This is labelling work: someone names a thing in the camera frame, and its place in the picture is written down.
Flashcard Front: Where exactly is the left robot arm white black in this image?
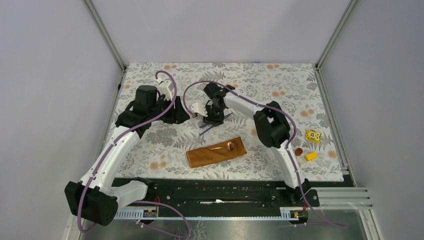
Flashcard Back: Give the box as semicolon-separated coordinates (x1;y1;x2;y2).
64;85;190;226

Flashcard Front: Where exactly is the left aluminium frame post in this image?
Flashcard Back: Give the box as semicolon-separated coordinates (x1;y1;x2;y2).
82;0;127;72

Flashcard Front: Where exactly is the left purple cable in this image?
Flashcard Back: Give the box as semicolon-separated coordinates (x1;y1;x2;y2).
76;70;192;239

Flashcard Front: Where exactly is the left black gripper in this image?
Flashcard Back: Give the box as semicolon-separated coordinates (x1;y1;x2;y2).
148;94;190;124

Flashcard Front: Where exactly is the brown wooden spoon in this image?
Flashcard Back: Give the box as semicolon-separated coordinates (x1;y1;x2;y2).
210;140;237;151

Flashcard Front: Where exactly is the yellow cube block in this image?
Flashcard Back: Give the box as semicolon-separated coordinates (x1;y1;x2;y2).
304;152;318;162

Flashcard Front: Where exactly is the orange cloth napkin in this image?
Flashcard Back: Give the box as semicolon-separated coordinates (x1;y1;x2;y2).
186;137;247;168

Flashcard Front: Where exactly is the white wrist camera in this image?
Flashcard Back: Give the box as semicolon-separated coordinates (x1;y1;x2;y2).
190;102;208;117
156;77;175;101

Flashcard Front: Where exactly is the purple cable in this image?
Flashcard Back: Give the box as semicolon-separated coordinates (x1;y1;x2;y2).
182;80;347;230
76;70;192;239

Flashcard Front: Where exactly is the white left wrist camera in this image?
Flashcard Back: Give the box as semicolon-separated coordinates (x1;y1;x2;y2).
156;77;175;101

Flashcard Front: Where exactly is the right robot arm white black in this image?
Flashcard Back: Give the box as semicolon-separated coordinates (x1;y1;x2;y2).
200;81;310;206

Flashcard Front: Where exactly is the aluminium frame post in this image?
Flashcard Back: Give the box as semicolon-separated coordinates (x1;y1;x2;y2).
315;0;359;69
82;0;127;72

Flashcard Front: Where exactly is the yellow numbered die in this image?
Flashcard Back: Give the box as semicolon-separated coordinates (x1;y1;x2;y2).
305;129;322;143

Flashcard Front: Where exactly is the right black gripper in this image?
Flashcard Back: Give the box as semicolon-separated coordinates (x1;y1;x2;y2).
202;103;225;128

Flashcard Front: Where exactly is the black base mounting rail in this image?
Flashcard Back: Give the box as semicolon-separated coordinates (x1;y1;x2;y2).
110;177;321;220

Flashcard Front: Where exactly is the dark teal chopstick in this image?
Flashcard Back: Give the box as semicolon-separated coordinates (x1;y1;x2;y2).
198;112;233;129
199;124;217;136

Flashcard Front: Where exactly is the right aluminium frame post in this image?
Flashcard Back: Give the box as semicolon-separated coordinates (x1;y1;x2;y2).
315;0;359;69

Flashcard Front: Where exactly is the floral patterned table mat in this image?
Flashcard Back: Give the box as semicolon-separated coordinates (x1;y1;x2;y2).
114;62;344;182

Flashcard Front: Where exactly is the brown round block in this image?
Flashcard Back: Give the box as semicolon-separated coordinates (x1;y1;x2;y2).
294;148;303;156

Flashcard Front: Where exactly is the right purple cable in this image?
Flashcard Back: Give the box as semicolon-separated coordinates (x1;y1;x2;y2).
182;80;347;230

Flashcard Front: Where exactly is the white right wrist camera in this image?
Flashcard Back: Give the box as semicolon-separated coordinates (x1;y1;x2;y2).
190;102;208;117

